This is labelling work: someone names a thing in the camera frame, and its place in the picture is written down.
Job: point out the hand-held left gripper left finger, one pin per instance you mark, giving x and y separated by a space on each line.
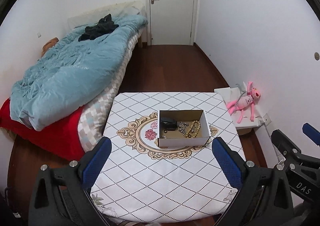
100 158

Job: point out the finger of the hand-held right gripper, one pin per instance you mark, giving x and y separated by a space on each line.
285 144
312 133

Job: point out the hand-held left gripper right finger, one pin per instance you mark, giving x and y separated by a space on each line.
225 161

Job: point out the cardboard box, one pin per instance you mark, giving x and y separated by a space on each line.
182 142

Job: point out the black smart band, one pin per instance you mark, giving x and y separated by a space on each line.
168 123

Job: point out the checkered bedsheet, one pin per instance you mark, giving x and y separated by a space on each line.
97 116

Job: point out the white diamond-pattern tablecloth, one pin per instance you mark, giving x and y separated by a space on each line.
140 181

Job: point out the red blanket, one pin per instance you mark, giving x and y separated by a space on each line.
55 138

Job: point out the pink plush toy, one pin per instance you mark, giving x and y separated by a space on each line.
243 102

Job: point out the light blue quilt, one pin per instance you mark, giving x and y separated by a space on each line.
72 76

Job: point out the brown plush toy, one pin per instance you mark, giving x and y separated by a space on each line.
48 46

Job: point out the wooden bed leg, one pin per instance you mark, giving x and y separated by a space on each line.
140 39

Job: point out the black clothing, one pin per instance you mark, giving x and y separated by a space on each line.
98 28

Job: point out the cream quilted headboard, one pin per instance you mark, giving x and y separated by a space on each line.
87 14

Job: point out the white pillow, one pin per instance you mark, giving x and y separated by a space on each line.
126 11

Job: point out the white door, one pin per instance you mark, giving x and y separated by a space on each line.
172 3

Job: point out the round wall cap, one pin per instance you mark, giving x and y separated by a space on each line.
316 56

